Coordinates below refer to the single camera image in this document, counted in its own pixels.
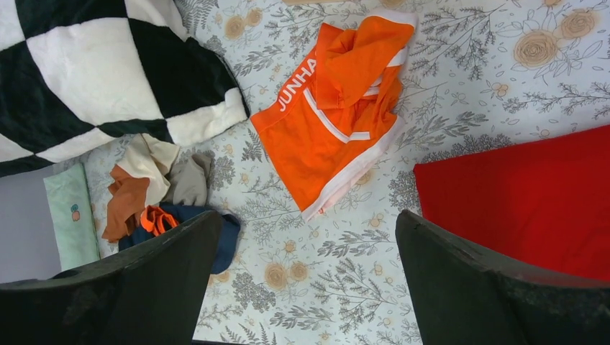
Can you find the rust brown garment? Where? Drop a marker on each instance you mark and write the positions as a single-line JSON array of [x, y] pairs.
[[128, 195]]

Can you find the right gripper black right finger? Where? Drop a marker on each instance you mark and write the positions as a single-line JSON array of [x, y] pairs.
[[464, 293]]

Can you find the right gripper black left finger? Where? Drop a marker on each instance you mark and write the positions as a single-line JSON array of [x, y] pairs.
[[148, 294]]

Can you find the floral bed sheet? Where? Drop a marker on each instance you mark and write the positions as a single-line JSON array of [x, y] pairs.
[[485, 74]]

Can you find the wooden compartment organizer box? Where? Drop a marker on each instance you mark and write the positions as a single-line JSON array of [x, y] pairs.
[[301, 2]]

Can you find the mint green printed cloth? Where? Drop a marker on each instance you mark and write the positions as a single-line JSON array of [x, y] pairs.
[[73, 222]]

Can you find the black white checkered pillow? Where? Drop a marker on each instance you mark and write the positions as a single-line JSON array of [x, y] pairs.
[[78, 74]]

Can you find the grey garment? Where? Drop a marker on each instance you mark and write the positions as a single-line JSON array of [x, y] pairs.
[[188, 181]]

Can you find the red folded cloth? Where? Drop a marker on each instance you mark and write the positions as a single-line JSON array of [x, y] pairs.
[[545, 203]]

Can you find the orange underwear white trim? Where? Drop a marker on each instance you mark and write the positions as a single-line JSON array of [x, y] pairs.
[[333, 118]]

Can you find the navy underwear orange trim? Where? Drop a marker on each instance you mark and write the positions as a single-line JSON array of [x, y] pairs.
[[156, 220]]

